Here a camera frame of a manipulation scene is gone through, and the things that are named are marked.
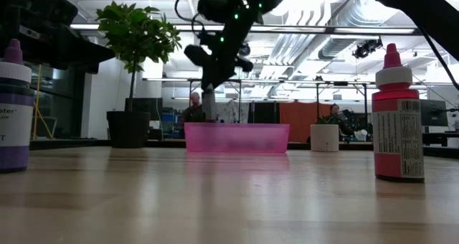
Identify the orange partition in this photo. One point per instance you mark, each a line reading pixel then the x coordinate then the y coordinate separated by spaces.
pixel 297 118

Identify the large purple food coloring bottle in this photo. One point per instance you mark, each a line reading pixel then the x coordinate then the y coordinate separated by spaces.
pixel 14 129

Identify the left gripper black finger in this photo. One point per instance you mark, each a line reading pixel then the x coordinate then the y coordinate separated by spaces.
pixel 82 55

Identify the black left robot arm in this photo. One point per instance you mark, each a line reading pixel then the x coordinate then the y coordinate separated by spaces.
pixel 36 3

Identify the black ceiling-hung camera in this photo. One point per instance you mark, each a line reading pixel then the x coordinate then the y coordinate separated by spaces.
pixel 365 49

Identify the succulent in white pot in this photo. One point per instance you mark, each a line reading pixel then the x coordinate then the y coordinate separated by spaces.
pixel 324 138

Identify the black overhead camera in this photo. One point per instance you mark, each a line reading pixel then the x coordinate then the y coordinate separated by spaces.
pixel 245 50

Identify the large red food coloring bottle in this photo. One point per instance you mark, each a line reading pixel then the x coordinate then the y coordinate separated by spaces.
pixel 394 136

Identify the translucent pink plastic bin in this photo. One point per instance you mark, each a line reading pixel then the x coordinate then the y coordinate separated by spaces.
pixel 236 138

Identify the overhead light bar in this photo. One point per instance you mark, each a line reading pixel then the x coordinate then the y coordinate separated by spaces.
pixel 358 30

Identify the black aluminium table frame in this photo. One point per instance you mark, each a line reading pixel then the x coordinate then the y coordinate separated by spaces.
pixel 71 143

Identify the black monitor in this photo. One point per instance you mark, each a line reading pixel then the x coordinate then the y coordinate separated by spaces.
pixel 152 105
pixel 434 113

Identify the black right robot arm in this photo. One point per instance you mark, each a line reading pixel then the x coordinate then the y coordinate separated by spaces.
pixel 412 10

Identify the person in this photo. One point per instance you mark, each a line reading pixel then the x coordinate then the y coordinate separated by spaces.
pixel 335 112
pixel 193 109

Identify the leafy plant in black pot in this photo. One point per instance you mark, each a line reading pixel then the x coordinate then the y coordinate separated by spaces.
pixel 136 32

